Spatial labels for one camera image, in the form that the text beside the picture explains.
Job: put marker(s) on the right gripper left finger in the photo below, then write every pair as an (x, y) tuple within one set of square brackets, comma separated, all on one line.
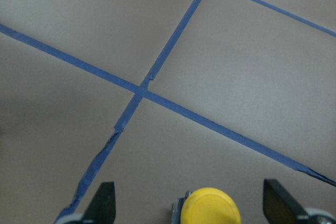
[(102, 208)]

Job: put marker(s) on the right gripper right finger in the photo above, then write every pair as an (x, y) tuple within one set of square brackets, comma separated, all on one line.
[(279, 206)]

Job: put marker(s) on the yellow push button switch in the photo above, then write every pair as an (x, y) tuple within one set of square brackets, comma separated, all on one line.
[(205, 205)]

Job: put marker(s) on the brown paper table cover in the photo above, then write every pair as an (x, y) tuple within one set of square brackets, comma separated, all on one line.
[(75, 71)]

